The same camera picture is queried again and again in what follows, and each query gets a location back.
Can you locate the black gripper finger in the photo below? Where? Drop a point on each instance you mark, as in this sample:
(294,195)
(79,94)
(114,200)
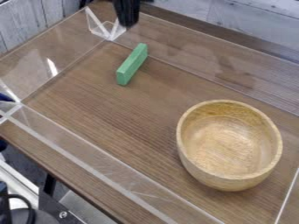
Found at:
(127,12)

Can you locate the green rectangular block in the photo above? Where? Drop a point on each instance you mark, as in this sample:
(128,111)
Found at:
(131,64)

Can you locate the brown wooden bowl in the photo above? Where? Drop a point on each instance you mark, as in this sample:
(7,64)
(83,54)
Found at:
(228,143)

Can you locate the black table leg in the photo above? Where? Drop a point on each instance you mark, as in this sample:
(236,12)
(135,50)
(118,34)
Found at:
(50,184)

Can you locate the clear acrylic corner bracket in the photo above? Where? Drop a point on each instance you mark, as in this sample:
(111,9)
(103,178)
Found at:
(107,30)

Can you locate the clear acrylic barrier wall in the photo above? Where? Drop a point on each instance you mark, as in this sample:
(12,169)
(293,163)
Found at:
(115,131)

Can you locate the grey metal base plate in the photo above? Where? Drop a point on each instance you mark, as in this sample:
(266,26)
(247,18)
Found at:
(48,213)

